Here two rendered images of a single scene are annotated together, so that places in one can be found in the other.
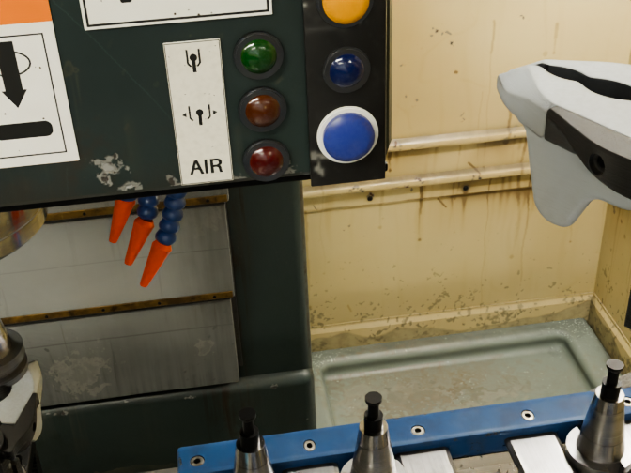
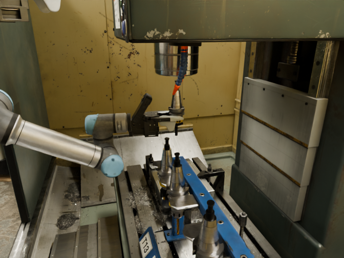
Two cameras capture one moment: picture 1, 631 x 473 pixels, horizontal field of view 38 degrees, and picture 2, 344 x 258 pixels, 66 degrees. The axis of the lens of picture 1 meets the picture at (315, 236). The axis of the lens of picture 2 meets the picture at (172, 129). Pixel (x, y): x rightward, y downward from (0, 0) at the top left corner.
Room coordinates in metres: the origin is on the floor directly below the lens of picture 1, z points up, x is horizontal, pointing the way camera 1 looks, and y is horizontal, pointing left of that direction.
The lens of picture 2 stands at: (0.49, -0.67, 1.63)
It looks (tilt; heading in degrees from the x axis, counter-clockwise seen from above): 20 degrees down; 82
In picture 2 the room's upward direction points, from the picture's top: straight up
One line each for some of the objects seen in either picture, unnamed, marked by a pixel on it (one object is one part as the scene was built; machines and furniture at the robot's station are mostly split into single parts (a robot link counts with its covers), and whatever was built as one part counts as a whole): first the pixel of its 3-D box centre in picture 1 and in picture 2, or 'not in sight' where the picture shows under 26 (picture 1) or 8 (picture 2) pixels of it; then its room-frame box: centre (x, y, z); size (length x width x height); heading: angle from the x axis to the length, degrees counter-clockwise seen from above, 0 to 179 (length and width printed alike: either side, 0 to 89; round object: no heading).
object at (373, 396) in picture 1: (373, 412); (176, 159); (0.59, -0.04, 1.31); 0.02 x 0.02 x 0.03
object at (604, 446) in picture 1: (605, 420); (209, 231); (0.62, -0.26, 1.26); 0.04 x 0.04 x 0.07
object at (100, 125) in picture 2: not in sight; (101, 125); (0.36, 0.30, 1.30); 0.11 x 0.08 x 0.09; 179
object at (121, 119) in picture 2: not in sight; (122, 123); (0.44, 0.30, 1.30); 0.08 x 0.05 x 0.08; 89
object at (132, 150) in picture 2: not in sight; (147, 167); (0.56, 0.96, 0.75); 0.89 x 0.67 x 0.26; 7
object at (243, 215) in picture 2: not in sight; (241, 227); (0.85, 0.06, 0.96); 0.03 x 0.03 x 0.13
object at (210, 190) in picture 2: not in sight; (178, 181); (0.68, 0.40, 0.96); 0.29 x 0.23 x 0.05; 97
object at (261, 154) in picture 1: (266, 160); not in sight; (0.47, 0.03, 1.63); 0.02 x 0.01 x 0.02; 97
